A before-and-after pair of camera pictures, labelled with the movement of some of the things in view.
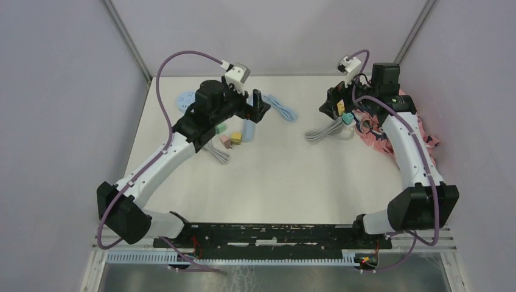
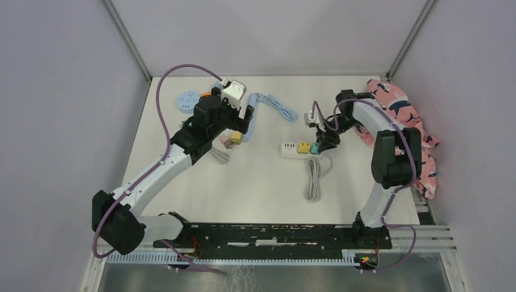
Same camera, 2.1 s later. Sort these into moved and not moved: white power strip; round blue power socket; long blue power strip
Moved: white power strip
Not moved: round blue power socket; long blue power strip
